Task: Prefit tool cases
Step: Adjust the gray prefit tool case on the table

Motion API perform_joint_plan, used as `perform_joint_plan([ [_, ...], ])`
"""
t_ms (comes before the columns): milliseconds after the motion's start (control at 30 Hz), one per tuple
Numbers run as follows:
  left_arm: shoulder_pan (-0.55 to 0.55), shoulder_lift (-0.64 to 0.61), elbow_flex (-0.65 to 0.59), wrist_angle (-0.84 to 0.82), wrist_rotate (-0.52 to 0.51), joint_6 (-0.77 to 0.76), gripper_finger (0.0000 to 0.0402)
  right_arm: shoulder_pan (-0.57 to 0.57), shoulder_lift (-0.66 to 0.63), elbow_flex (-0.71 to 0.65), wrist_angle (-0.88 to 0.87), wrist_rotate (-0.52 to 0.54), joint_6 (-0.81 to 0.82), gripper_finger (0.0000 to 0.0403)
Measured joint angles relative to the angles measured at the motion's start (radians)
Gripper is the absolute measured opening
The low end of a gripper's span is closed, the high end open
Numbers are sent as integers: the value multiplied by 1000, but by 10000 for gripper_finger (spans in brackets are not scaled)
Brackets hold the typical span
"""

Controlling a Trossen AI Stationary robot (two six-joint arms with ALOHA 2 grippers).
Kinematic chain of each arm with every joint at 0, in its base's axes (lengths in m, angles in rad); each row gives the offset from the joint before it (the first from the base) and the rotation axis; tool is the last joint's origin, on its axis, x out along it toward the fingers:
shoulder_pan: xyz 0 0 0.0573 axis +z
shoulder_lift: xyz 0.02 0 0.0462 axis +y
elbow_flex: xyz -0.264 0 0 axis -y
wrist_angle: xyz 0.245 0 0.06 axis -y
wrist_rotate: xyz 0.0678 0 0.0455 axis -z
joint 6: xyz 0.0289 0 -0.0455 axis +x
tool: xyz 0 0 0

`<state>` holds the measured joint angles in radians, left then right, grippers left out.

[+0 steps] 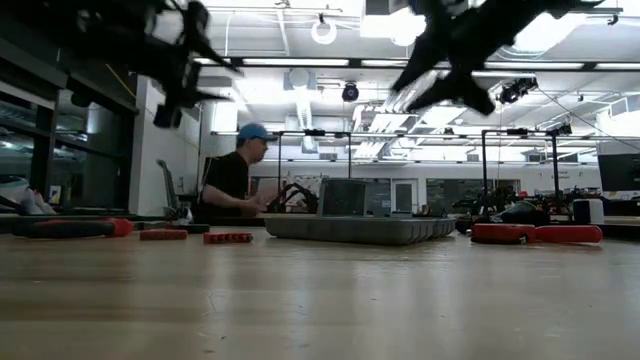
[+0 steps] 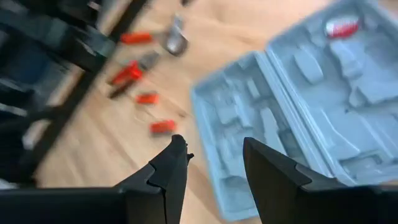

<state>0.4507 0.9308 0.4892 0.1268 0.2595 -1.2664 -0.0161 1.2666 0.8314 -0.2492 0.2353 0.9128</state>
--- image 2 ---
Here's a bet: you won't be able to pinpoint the red tape measure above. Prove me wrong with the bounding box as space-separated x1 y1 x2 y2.
324 15 361 40

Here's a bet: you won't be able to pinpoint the red-orange bit holder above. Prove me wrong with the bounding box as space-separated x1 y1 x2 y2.
149 119 178 136
134 92 160 105

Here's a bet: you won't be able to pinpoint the clear safety glasses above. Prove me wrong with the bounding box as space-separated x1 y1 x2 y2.
164 14 190 57

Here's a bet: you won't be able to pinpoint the small red handled tool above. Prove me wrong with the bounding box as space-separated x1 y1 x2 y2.
119 31 154 45

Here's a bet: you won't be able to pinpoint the grey plastic tool case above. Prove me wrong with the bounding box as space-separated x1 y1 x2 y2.
190 0 398 222

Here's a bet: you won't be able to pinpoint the black aluminium table frame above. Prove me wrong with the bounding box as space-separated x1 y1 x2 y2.
17 0 149 185

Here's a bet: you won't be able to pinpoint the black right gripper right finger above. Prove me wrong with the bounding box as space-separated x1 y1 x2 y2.
243 137 398 224

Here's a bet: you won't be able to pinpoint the red black handled pliers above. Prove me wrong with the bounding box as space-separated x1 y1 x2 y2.
106 50 161 100

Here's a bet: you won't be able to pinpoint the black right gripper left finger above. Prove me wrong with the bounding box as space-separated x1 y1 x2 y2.
0 134 195 224

